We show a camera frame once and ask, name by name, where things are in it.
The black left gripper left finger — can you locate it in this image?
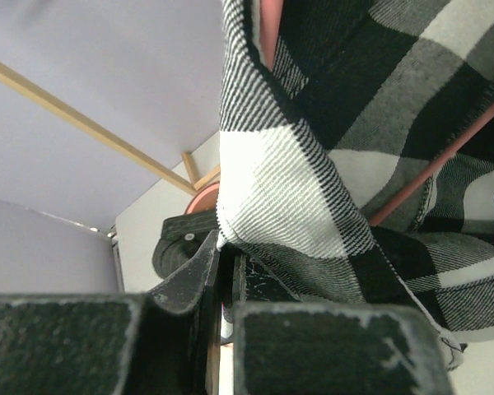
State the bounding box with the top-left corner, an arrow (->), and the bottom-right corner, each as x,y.
0,231 -> 221,394

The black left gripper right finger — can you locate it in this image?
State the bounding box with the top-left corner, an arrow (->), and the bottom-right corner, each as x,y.
232,254 -> 454,394

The black white checked shirt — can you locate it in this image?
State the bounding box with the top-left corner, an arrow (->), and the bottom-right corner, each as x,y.
217,1 -> 494,370

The dark green striped shirt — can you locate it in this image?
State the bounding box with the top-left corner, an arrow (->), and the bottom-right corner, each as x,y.
151,209 -> 218,281

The pink plastic laundry basket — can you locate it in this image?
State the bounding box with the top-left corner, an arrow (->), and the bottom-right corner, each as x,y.
184,182 -> 220,214

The wooden clothes rack frame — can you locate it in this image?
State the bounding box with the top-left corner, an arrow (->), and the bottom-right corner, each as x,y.
0,62 -> 221,196

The pink wire hanger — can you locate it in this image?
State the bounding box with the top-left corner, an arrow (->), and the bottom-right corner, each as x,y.
254,1 -> 494,226

